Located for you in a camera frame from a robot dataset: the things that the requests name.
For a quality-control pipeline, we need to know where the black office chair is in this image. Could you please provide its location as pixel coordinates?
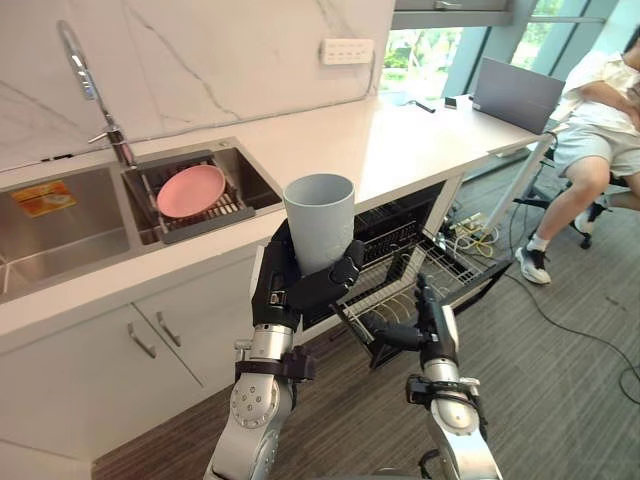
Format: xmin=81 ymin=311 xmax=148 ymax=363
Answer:
xmin=514 ymin=129 xmax=636 ymax=250

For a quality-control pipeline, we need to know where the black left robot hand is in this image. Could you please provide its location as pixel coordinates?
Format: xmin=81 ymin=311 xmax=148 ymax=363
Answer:
xmin=250 ymin=214 xmax=366 ymax=331

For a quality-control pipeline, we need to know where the grey open laptop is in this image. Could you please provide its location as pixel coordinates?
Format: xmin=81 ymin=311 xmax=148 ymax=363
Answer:
xmin=471 ymin=56 xmax=567 ymax=136

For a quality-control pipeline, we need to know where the wire dishwasher rack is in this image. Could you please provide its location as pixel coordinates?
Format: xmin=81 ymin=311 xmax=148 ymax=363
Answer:
xmin=335 ymin=236 xmax=483 ymax=346

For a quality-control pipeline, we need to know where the silver cabinet handle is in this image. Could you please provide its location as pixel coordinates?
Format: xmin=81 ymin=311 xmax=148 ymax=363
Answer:
xmin=126 ymin=321 xmax=158 ymax=359
xmin=155 ymin=310 xmax=182 ymax=348

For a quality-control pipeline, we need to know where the white table leg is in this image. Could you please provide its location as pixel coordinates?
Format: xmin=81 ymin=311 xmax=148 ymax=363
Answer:
xmin=482 ymin=130 xmax=553 ymax=231

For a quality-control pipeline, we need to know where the person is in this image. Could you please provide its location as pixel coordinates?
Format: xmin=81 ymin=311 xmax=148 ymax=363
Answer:
xmin=514 ymin=48 xmax=640 ymax=285

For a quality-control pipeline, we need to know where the open dishwasher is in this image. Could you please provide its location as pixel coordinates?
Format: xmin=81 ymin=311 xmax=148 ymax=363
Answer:
xmin=297 ymin=179 xmax=512 ymax=371

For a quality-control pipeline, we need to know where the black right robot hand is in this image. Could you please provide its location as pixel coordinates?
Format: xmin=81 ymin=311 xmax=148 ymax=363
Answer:
xmin=375 ymin=272 xmax=459 ymax=365

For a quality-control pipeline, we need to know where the black floor cable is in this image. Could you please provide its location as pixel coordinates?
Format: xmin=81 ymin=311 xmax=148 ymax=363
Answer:
xmin=499 ymin=269 xmax=640 ymax=406

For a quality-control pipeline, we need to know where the dark grey sink drain rack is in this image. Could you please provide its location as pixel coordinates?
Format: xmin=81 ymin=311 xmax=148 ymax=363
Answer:
xmin=122 ymin=149 xmax=257 ymax=245

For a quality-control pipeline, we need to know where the white cabinet door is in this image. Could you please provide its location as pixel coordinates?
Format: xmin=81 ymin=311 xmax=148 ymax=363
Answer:
xmin=132 ymin=257 xmax=261 ymax=387
xmin=0 ymin=302 xmax=205 ymax=446

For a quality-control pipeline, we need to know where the chrome spring kitchen faucet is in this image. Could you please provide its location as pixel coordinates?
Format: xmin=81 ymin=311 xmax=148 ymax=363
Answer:
xmin=56 ymin=19 xmax=138 ymax=169

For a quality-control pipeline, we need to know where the floor power strip with cables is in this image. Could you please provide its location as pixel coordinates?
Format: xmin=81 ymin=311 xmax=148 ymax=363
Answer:
xmin=439 ymin=209 xmax=506 ymax=261

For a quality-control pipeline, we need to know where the white wall power strip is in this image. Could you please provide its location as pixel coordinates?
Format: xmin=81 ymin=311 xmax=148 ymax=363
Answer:
xmin=319 ymin=37 xmax=376 ymax=66

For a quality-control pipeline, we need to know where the stainless steel double sink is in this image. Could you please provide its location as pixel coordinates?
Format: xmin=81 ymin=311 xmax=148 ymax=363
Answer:
xmin=0 ymin=137 xmax=284 ymax=304

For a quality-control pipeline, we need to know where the pink plate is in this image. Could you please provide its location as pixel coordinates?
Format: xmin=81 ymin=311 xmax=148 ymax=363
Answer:
xmin=156 ymin=165 xmax=227 ymax=219

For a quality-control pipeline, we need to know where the pale grey plastic cup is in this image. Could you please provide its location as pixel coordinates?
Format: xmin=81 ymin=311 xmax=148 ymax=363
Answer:
xmin=283 ymin=172 xmax=356 ymax=277

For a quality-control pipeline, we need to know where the orange sticker label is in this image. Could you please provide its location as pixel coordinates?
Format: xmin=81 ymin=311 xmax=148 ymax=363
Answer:
xmin=11 ymin=179 xmax=78 ymax=219

